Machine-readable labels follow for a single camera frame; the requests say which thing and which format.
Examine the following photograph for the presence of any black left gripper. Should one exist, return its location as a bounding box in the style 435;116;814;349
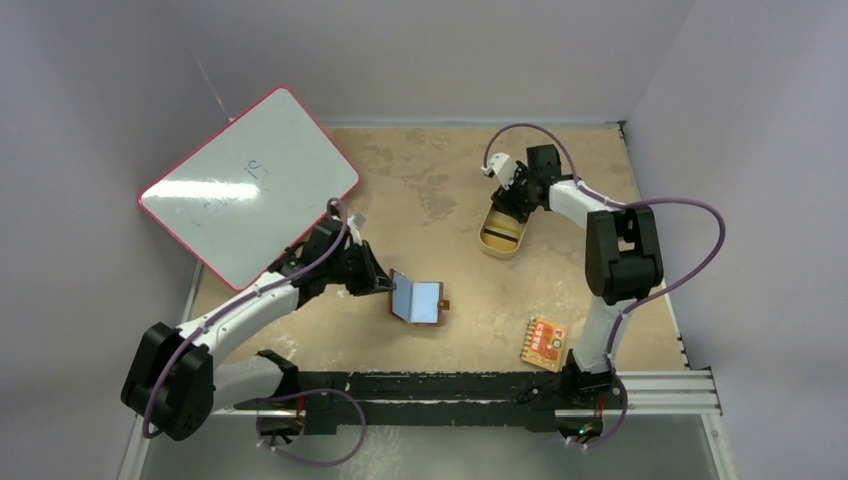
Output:
325;240;395;298

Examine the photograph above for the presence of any brown leather card holder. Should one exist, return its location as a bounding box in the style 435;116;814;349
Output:
388;269;450;327

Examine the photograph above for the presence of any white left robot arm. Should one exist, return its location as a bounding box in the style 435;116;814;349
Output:
120;217;396;441

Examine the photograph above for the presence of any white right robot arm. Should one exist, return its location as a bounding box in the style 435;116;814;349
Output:
482;144;664;407

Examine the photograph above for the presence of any beige oval tray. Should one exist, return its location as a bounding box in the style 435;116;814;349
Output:
478;203;527;260

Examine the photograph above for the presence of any orange spiral notebook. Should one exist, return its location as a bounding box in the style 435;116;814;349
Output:
520;317;567;372

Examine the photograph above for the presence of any pink framed whiteboard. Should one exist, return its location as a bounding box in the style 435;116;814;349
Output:
138;86;360;291

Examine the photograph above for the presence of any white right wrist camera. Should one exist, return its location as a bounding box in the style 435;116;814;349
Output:
481;152;518;188

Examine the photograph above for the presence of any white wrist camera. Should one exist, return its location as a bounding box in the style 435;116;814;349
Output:
481;152;518;188
348;212;366;230

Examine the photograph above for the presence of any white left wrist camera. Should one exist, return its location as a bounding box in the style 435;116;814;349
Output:
348;212;366;230

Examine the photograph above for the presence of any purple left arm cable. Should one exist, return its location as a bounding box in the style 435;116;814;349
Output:
140;197;349;441

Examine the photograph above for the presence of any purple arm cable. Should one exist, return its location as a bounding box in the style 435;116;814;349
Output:
482;123;727;425
140;197;349;441

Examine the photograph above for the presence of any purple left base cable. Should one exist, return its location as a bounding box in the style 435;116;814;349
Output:
255;388;368;469

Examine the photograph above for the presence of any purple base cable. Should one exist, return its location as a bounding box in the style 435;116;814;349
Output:
255;388;368;469
563;397;627;453

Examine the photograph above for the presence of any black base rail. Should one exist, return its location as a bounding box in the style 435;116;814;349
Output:
235;355;628;435

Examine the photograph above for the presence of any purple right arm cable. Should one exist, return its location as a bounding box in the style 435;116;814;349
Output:
482;123;727;425

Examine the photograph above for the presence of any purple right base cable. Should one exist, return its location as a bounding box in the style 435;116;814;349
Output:
563;397;627;453

